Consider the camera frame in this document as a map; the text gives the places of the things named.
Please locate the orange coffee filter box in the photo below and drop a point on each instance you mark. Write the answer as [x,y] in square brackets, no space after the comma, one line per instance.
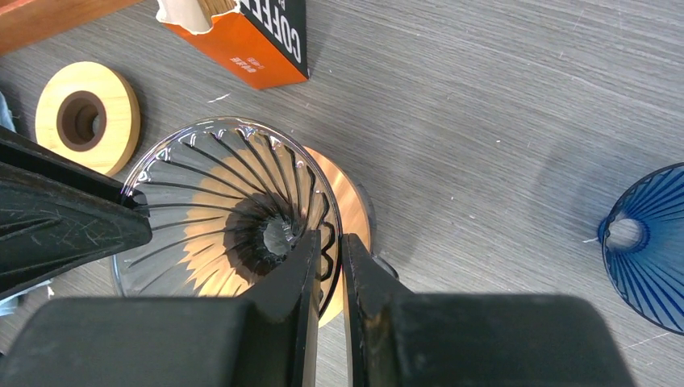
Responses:
[263,42]

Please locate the blue glass dripper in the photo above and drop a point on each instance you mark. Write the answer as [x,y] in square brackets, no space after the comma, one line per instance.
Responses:
[648,273]

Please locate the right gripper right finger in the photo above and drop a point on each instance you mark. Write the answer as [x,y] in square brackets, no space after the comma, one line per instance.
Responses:
[396,337]

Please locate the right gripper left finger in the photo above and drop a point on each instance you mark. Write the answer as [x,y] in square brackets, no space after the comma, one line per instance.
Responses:
[264,337]

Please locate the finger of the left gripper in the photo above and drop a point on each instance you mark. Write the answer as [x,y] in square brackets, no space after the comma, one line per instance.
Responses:
[57,215]

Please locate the orange wooden compartment tray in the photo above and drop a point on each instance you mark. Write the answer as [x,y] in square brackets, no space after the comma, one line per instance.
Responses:
[25,22]

